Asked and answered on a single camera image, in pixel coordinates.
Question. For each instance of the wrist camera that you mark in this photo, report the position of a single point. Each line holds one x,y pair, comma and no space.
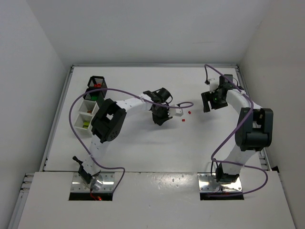
213,84
175,111

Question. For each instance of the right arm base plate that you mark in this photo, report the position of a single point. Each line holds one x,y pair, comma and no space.
208,184

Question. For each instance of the white slotted container near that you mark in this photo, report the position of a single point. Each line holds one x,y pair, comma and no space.
82,124

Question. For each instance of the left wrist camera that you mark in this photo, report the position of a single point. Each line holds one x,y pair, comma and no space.
175,111

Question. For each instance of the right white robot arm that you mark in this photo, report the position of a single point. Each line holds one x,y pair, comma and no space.
254,127

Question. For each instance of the lime lego in bin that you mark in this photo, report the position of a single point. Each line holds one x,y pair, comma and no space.
85,124

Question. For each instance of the white slotted container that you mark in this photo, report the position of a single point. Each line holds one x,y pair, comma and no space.
82,124
88,105

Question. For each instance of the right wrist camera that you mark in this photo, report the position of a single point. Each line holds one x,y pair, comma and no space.
213,84

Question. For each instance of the black slotted container far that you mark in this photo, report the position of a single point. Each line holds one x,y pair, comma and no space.
96,79

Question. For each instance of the white slotted container far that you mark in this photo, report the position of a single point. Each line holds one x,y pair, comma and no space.
88,105

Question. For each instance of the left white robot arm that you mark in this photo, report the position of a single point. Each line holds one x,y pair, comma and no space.
107,123

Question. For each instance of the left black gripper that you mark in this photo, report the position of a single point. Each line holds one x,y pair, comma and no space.
159,114

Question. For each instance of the red round flower lego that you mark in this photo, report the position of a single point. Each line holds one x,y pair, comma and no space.
98,85

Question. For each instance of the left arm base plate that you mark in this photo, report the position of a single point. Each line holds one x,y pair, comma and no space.
101,183

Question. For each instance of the white front cover panel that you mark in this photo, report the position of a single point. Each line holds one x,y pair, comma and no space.
152,201

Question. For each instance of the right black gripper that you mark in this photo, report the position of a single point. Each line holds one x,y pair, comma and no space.
213,102

